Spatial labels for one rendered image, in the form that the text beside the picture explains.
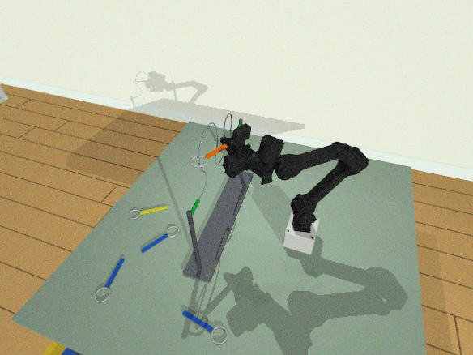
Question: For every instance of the orange handle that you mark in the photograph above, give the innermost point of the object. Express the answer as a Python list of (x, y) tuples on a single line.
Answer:
[(209, 155)]

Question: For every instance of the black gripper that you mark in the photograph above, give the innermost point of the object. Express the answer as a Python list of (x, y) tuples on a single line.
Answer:
[(239, 136)]

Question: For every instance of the blue handle with grey loop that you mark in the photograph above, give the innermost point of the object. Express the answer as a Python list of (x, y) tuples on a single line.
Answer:
[(205, 325), (160, 239), (110, 280)]

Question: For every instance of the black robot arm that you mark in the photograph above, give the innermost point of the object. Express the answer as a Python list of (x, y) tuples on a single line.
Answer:
[(351, 162)]

